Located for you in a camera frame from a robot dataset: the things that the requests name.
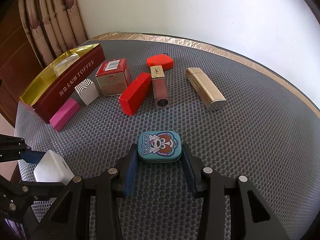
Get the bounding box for white power adapter plug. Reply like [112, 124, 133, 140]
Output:
[34, 150, 74, 185]

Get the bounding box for pink rectangular box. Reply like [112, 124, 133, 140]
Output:
[50, 98, 80, 132]

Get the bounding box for small clear plastic box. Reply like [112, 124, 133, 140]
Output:
[54, 53, 80, 77]

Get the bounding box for blue cartoon tin with chain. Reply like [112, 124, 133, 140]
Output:
[138, 131, 182, 163]

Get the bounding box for lip gloss tube gold cap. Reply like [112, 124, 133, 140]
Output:
[150, 65, 170, 108]

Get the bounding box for dark red toffee box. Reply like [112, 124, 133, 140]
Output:
[20, 43, 105, 123]

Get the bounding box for white box black wavy stripes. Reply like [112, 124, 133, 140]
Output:
[75, 79, 99, 106]

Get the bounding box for grey honeycomb mesh mat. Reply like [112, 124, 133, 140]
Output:
[15, 40, 319, 239]

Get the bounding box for red and beige square box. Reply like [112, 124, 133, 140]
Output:
[95, 58, 131, 96]

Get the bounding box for red rectangular box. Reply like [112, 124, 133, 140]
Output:
[118, 73, 152, 116]

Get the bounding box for gold metallic case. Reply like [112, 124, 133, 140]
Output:
[185, 68, 227, 111]

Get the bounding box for beige patterned curtain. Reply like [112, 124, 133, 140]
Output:
[18, 0, 87, 68]

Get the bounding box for red rounded pouch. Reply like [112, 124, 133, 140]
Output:
[146, 54, 174, 71]

